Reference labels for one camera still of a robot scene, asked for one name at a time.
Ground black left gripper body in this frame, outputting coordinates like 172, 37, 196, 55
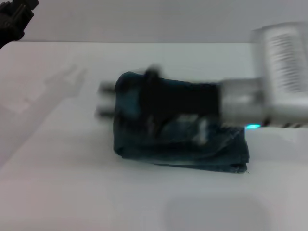
0, 4, 33, 50

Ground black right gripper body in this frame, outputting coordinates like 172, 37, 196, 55
139, 66, 221, 139

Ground blue denim shorts with cartoon print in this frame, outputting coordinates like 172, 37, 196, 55
113, 71, 250, 174

